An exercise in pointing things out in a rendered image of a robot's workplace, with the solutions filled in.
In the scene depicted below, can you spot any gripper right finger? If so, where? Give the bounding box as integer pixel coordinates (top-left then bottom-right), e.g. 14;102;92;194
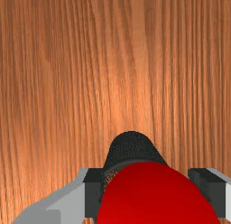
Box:
188;167;231;219

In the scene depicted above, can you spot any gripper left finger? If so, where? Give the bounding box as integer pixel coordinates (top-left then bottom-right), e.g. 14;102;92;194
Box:
12;167;105;224

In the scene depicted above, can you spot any red ball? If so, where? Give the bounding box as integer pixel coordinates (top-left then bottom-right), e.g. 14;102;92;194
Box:
96;161;222;224

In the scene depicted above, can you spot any dark mesh basket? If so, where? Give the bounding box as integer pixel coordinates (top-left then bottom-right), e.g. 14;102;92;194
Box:
101;130;170;192

